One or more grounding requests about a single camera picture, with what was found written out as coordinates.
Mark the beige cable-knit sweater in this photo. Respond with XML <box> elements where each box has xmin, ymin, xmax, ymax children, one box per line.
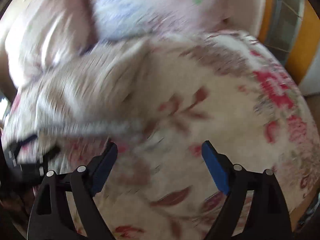
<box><xmin>1</xmin><ymin>37</ymin><xmax>151</xmax><ymax>153</ymax></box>

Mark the floral bed sheet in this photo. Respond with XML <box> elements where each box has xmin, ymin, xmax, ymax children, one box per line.
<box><xmin>0</xmin><ymin>28</ymin><xmax>320</xmax><ymax>240</ymax></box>

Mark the left floral pillow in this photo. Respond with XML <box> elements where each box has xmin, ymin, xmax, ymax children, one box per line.
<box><xmin>4</xmin><ymin>0</ymin><xmax>96</xmax><ymax>88</ymax></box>

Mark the floral pillow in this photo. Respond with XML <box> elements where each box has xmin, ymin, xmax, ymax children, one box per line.
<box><xmin>4</xmin><ymin>0</ymin><xmax>96</xmax><ymax>88</ymax></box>
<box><xmin>90</xmin><ymin>0</ymin><xmax>232</xmax><ymax>40</ymax></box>

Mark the right floral pillow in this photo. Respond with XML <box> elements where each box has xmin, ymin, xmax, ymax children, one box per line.
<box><xmin>90</xmin><ymin>0</ymin><xmax>232</xmax><ymax>40</ymax></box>

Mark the wooden glass door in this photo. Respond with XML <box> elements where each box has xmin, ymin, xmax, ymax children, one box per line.
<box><xmin>259</xmin><ymin>0</ymin><xmax>319</xmax><ymax>85</ymax></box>

